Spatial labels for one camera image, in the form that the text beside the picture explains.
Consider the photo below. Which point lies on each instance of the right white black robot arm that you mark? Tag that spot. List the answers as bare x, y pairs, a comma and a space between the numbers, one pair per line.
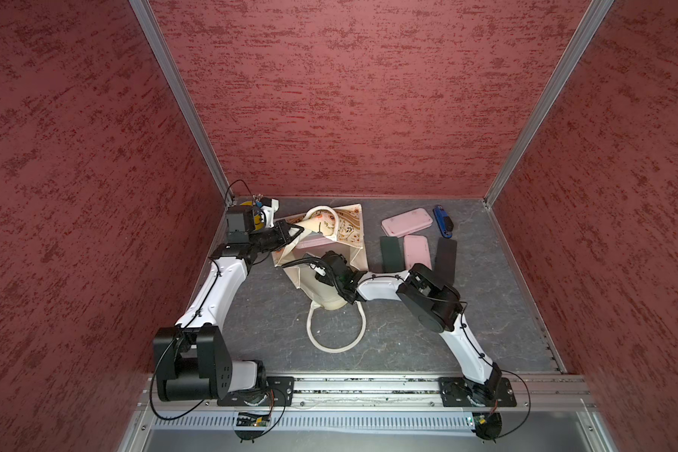
433, 301

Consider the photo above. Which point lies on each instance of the blue stapler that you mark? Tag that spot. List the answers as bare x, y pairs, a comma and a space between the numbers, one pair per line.
444, 222

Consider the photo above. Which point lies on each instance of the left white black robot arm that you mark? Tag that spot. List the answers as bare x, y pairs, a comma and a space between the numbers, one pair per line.
191, 358

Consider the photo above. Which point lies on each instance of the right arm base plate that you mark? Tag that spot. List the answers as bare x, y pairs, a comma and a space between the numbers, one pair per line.
462, 393

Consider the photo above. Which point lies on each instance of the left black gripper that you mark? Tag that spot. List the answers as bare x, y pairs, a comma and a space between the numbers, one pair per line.
281, 227

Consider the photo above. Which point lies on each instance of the pink pencil case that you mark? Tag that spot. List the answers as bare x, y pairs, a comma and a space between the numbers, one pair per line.
407, 223
416, 251
313, 241

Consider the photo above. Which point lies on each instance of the green pencil case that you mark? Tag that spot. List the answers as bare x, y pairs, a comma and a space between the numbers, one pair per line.
392, 255

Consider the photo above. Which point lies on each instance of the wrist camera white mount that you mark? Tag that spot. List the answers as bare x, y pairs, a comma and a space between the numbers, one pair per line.
321, 274
266, 210

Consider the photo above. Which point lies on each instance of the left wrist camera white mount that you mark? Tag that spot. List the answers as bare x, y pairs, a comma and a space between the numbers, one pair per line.
266, 210

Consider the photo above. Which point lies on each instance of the dark grey pencil case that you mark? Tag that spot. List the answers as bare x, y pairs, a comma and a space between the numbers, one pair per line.
445, 260

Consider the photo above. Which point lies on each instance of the aluminium front rail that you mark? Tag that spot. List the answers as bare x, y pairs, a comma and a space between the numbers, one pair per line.
412, 392

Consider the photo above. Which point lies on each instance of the cream floral canvas tote bag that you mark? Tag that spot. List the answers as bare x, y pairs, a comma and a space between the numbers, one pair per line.
344, 261

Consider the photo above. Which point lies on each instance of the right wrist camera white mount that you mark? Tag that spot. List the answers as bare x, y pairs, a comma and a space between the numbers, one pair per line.
321, 274

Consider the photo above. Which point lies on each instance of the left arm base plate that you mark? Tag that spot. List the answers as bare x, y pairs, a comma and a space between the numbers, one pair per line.
265, 391

